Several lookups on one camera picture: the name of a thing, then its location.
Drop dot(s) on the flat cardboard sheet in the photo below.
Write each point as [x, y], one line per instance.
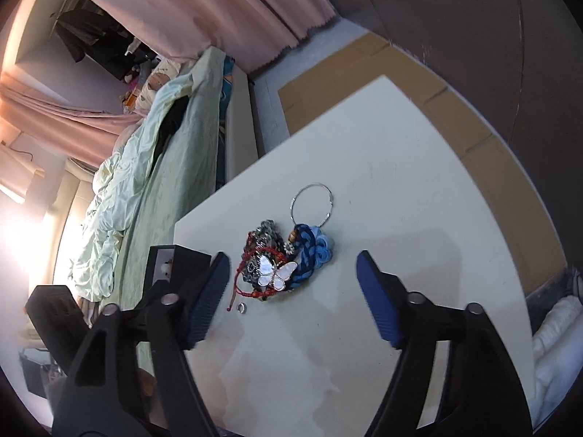
[463, 211]

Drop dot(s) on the white butterfly brooch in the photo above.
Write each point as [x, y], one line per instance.
[274, 276]

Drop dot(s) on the green bed blanket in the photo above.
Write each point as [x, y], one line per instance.
[190, 170]

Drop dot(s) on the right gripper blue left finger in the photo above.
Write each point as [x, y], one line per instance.
[103, 395]

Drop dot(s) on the blue knotted cord ornament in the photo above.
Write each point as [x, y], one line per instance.
[313, 248]

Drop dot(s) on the white crumpled duvet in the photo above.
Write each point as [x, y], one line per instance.
[91, 269]

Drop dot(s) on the pink curtain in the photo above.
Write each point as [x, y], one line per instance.
[86, 135]
[253, 32]

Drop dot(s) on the pink curtain right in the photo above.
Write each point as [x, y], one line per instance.
[253, 32]

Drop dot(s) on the patterned pillow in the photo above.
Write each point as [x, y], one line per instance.
[153, 75]

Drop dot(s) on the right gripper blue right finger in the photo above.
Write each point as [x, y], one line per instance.
[482, 392]

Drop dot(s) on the pink curtain left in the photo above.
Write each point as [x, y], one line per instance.
[86, 135]

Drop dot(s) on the black garment on bed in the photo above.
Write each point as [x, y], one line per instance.
[169, 126]

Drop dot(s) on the black jewelry box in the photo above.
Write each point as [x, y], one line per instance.
[172, 265]

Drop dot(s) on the silver bangle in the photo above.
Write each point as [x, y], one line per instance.
[313, 205]

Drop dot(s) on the hanging dark clothes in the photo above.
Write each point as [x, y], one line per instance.
[103, 39]

